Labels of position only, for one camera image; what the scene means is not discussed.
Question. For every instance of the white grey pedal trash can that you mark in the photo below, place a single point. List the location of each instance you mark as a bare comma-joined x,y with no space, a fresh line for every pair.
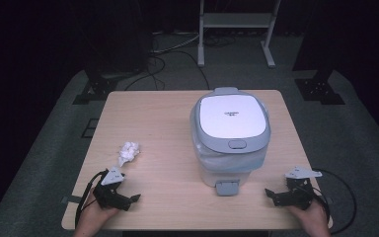
232,118

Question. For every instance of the person's left hand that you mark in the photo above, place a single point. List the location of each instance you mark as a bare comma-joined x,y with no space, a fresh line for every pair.
93,217

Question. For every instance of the white plastic bin liner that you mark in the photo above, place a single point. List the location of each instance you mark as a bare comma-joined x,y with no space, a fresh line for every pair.
227,161

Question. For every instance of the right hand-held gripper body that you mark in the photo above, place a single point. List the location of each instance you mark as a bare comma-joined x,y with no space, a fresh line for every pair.
296,197

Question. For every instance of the white tissue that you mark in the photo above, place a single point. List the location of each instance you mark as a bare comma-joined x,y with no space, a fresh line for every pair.
129,152

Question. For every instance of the white metal stand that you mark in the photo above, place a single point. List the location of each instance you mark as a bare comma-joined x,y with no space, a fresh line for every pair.
237,19

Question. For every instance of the person's right hand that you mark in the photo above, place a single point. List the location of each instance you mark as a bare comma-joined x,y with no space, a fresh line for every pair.
311,219

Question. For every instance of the black stand base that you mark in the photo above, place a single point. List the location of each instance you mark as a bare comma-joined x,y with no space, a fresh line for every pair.
320,89
98,87

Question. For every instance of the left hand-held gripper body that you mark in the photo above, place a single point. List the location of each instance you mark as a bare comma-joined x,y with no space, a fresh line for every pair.
112,194

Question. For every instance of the grey tape strip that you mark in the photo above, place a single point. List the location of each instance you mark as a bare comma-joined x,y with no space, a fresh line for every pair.
71,199

